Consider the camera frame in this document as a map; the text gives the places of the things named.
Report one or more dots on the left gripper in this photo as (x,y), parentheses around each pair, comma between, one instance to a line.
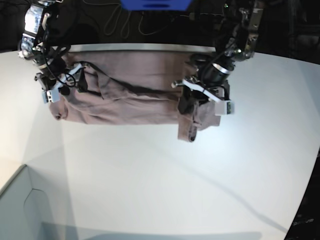
(189,95)

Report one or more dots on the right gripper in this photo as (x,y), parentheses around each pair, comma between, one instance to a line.
(70,78)

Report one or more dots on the mauve t-shirt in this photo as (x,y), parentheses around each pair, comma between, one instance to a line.
(134,88)

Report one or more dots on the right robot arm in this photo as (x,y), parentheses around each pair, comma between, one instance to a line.
(35,44)

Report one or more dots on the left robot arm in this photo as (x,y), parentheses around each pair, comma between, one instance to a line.
(236,42)

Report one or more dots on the blue plastic bin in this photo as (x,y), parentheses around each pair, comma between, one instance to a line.
(156,5)

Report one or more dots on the white cardboard box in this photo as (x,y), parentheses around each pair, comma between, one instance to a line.
(36,207)

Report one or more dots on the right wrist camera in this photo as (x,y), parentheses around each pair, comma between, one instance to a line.
(51,96)

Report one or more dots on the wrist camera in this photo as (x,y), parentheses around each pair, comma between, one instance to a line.
(224,107)
(51,96)

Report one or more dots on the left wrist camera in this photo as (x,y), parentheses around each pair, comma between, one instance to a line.
(224,107)

